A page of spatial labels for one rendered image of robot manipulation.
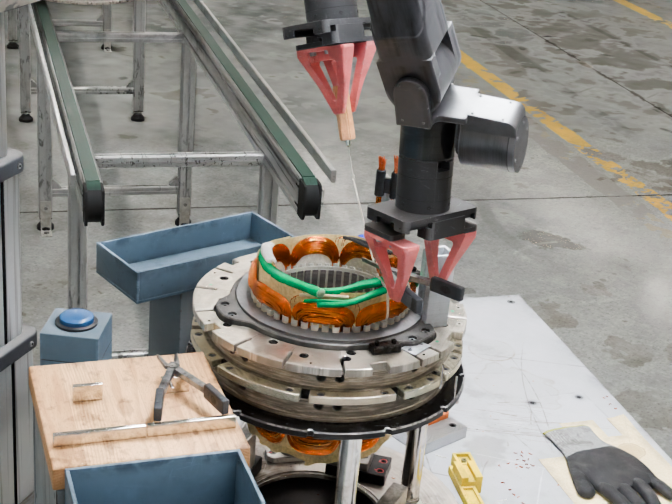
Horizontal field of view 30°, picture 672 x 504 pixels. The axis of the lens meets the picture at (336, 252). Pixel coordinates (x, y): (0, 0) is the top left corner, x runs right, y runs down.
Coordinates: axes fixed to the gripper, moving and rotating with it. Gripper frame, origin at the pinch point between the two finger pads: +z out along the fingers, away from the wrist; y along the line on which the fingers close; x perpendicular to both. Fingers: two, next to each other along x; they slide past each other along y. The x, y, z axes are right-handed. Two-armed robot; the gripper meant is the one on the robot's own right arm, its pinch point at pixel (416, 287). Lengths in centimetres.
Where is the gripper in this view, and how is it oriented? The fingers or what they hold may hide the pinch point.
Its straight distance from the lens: 134.2
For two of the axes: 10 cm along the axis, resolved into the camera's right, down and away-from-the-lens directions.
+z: -0.5, 9.4, 3.5
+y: 7.8, -1.8, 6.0
